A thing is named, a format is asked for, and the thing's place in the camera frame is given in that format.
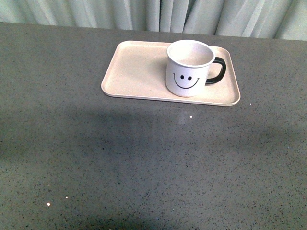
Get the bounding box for pale grey curtain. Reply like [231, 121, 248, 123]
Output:
[0, 0, 307, 41]

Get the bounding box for white smiley mug black handle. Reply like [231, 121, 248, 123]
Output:
[165, 40, 226, 97]

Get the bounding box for beige rectangular tray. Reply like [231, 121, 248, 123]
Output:
[101, 41, 241, 106]

